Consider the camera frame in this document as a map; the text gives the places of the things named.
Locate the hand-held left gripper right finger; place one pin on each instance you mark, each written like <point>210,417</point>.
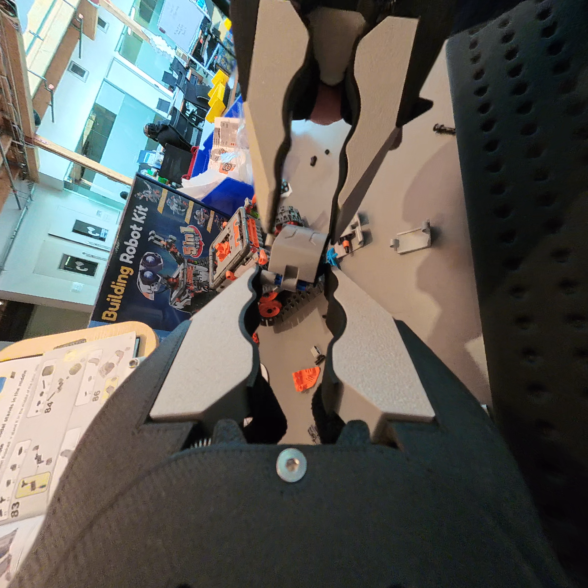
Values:
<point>381,367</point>

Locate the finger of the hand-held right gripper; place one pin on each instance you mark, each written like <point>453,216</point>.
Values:
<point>268,69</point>
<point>381,92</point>

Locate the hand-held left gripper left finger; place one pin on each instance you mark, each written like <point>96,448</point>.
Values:
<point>206,367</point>

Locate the black wheel brick assembly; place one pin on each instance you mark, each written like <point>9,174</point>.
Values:
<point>411,239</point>

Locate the person's right forearm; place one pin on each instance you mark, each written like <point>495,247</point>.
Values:
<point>505,9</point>

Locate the yellow storage bins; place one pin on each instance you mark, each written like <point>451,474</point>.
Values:
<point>218,96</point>

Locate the white book stand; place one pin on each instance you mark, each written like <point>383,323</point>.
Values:
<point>147,337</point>

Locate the small black pin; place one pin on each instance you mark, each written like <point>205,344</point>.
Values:
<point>443,128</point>

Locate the orange plastic panel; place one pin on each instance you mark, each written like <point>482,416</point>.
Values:
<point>305,379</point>

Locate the clear plastic bags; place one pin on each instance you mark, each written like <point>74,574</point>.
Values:
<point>229,156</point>

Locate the whiteboard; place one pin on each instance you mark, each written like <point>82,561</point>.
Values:
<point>177,20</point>

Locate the blue brick separator tool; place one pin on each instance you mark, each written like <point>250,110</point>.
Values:
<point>331,257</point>

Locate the tracked toy robot vehicle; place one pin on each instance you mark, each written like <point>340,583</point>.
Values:
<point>229,248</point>

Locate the robot kit box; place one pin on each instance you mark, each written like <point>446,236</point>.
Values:
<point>138,257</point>

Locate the blue storage bin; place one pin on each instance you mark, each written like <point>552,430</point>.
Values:
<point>225,193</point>

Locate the open instruction booklet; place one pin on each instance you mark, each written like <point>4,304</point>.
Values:
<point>55,413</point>

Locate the black perforated board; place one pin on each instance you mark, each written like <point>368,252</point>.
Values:
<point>528,229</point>

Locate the grey bracket with orange bushes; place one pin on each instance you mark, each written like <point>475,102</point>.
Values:
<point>351,234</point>

